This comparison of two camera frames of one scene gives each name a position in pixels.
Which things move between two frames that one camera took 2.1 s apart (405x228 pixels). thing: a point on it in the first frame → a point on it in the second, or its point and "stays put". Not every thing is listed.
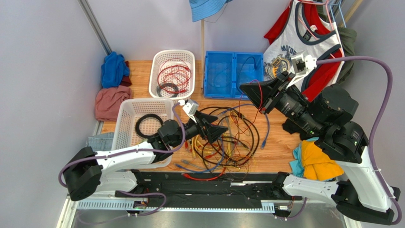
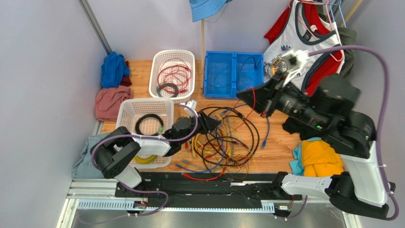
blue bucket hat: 201,9 stays put
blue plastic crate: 225,71 stays put
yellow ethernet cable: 202,146 stays put
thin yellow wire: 240,148 → 254,156
